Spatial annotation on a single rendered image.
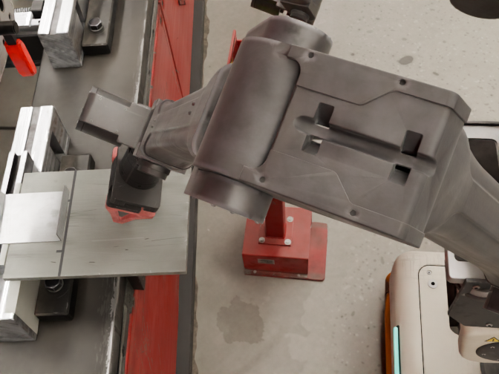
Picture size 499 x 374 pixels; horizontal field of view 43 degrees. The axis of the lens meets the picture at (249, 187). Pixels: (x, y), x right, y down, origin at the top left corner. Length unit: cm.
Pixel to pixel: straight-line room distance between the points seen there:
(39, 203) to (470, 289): 63
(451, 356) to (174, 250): 90
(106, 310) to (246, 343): 92
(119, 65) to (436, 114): 106
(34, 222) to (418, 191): 76
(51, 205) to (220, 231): 112
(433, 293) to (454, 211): 134
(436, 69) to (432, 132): 218
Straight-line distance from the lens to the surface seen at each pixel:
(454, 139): 33
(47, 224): 99
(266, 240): 189
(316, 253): 200
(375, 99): 32
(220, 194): 33
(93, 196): 99
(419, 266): 171
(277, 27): 35
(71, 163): 116
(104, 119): 76
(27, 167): 108
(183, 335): 189
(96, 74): 132
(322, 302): 195
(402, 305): 168
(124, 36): 138
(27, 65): 94
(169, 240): 93
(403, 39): 257
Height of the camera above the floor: 181
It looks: 58 degrees down
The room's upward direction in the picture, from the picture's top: 7 degrees counter-clockwise
